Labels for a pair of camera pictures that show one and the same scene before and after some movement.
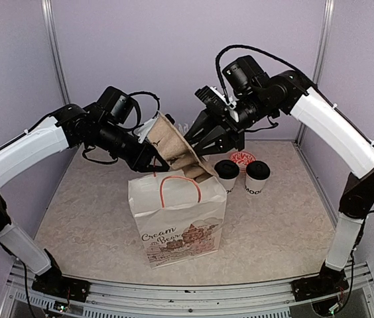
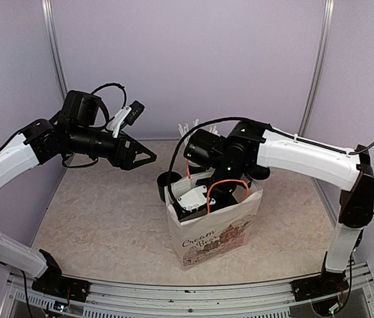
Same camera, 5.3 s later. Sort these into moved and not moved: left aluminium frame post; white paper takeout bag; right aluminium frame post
Moved: white paper takeout bag
Not moved: left aluminium frame post; right aluminium frame post
